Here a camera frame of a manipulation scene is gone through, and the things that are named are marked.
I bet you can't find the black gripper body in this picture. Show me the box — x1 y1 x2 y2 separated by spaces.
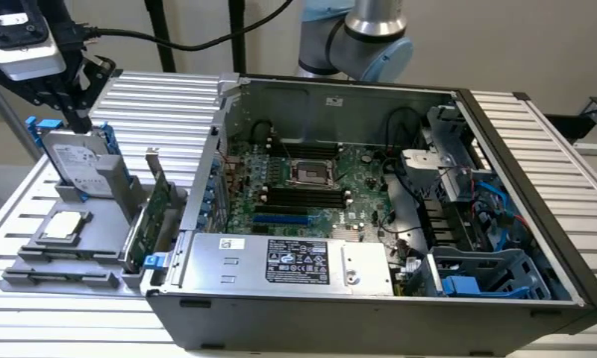
45 0 104 94

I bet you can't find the green GPU card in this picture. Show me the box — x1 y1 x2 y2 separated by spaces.
120 146 176 272

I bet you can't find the black expansion slot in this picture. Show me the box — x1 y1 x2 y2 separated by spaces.
253 205 311 216

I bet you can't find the blue expansion slot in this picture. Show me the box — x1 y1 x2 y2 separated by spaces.
250 214 313 227

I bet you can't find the black pole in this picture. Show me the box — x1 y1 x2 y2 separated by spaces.
226 0 245 74
144 0 178 74

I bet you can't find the silver hard disk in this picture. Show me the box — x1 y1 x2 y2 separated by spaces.
42 130 114 195

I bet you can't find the blue disk carrier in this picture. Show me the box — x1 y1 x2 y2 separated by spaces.
25 116 130 203

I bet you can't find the silver CPU chip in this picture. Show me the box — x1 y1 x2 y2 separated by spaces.
42 211 93 240

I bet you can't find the grey parts rack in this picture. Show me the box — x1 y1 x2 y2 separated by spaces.
0 154 190 296

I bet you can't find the CPU socket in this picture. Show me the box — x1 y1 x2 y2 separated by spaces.
288 159 340 186

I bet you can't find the silver power supply unit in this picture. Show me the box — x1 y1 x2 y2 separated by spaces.
178 232 399 298

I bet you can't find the green motherboard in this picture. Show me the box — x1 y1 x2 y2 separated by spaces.
222 140 423 243

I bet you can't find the silver chipset heatsink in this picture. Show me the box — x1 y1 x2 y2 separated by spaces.
335 228 379 244

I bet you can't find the metal disk bay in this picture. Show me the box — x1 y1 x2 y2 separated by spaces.
396 148 493 204

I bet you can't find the open black PC case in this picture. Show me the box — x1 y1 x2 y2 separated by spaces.
142 72 597 352

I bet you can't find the blue drive cage latch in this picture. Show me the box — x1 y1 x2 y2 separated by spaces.
441 274 485 298

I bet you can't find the grey drive cage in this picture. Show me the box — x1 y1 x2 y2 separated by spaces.
421 245 555 300

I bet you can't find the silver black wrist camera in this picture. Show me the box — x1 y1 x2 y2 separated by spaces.
0 0 69 82

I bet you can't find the black camera cable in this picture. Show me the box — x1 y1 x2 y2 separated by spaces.
78 0 305 51

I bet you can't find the black looped wire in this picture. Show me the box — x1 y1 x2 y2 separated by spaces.
384 107 425 151
249 119 276 145

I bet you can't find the blue wire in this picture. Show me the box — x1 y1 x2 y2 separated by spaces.
469 178 527 242

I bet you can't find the red wire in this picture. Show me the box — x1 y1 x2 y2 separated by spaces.
465 178 532 229

